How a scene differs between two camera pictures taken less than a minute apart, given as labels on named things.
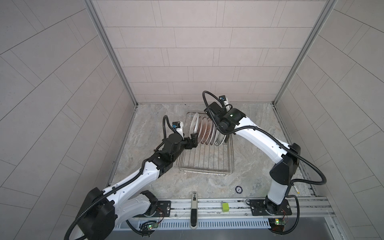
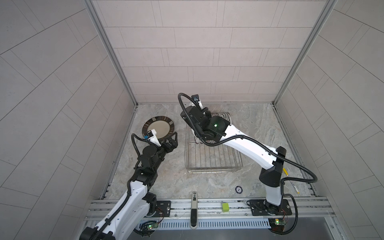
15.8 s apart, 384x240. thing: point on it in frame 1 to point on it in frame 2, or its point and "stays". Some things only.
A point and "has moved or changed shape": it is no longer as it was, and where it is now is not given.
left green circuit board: (153, 226) stays
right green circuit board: (277, 225) stays
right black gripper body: (220, 126) to (200, 130)
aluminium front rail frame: (227, 214) stays
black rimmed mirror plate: (226, 138) has moved or changed shape
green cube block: (225, 207) stays
